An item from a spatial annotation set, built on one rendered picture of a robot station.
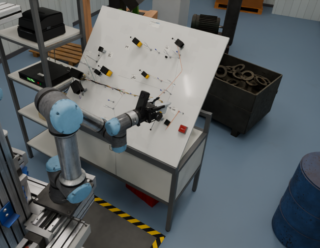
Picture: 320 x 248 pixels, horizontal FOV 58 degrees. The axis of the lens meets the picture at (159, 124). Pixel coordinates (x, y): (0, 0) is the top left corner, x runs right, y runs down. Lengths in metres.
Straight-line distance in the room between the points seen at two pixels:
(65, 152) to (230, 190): 2.33
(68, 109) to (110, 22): 1.68
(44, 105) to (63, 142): 0.16
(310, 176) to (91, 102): 1.85
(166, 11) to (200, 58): 4.59
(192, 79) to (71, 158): 1.24
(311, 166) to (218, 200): 1.01
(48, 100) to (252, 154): 3.00
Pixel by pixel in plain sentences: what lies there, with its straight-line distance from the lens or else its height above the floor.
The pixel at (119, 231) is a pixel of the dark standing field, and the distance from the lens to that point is 2.85.
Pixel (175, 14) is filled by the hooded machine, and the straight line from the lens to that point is 6.70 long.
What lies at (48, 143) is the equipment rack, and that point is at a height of 0.24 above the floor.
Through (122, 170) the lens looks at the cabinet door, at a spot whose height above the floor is 0.52.
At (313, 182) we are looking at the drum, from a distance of 2.52.
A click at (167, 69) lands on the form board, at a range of 2.29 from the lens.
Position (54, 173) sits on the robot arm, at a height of 1.37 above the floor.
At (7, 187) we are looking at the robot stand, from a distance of 1.49.
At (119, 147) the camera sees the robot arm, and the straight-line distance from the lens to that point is 1.42.
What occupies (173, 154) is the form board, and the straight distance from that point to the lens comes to 2.16.
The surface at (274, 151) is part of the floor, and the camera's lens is 3.94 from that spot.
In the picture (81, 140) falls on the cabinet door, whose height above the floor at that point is 0.62.
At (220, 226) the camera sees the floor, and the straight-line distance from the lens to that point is 2.97.
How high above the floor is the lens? 2.40
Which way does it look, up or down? 37 degrees down
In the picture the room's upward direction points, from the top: 4 degrees clockwise
